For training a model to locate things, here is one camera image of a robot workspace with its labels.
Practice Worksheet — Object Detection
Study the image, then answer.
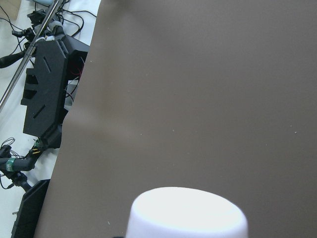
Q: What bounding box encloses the pink plastic cup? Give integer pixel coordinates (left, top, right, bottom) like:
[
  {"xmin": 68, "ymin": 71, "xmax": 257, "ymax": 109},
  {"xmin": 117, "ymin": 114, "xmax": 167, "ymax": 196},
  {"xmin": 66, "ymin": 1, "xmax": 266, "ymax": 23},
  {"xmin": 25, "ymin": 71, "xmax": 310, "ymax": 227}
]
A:
[{"xmin": 126, "ymin": 187, "xmax": 249, "ymax": 238}]

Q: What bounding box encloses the black plastic housing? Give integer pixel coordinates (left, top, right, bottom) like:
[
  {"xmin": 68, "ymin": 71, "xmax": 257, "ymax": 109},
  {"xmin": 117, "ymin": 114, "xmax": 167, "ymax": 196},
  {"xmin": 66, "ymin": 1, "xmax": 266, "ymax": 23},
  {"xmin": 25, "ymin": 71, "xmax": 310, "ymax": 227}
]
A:
[{"xmin": 21, "ymin": 35, "xmax": 90, "ymax": 137}]

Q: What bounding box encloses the metal rod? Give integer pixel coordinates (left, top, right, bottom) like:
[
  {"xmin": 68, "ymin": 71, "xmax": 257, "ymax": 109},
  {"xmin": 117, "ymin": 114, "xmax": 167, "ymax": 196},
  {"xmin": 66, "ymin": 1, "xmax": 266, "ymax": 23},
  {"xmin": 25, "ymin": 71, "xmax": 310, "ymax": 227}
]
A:
[{"xmin": 0, "ymin": 0, "xmax": 62, "ymax": 111}]

